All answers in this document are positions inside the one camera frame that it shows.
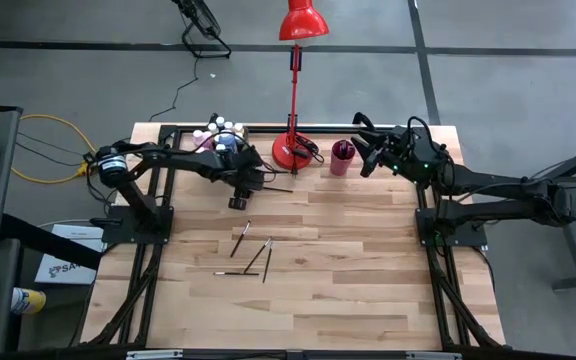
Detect black fan power cable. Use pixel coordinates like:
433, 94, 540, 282
147, 54, 202, 124

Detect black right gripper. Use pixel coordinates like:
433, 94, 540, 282
350, 125, 419, 179

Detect yellow cable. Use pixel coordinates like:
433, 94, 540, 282
0, 82, 102, 185

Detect silver metal bracket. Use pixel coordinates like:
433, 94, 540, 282
125, 349, 184, 360
405, 351, 464, 360

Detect red desk lamp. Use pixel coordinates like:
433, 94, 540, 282
271, 0, 330, 172

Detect black floor fan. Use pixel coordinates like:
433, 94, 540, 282
170, 0, 233, 60

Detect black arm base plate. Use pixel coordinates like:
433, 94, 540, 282
100, 204, 175, 246
415, 206, 489, 249

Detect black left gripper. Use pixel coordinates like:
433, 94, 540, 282
220, 146, 268, 211

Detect white cardboard box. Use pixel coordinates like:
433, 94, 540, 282
33, 223, 107, 286

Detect large blue paint bottle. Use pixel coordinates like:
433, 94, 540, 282
216, 131, 238, 151

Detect black lamp power cord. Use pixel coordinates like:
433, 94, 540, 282
291, 133, 326, 176

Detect black metal workbench frame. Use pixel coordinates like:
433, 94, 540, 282
517, 137, 576, 294

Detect dark red plastic cup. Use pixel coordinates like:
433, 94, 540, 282
329, 139, 357, 178

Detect grey translucent plastic bin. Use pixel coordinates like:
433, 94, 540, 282
191, 118, 258, 180

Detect yellow white spray can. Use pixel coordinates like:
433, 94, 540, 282
10, 286, 48, 316

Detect black metal beam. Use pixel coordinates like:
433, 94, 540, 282
0, 212, 104, 271

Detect black aluminium table frame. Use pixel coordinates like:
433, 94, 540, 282
80, 122, 507, 351

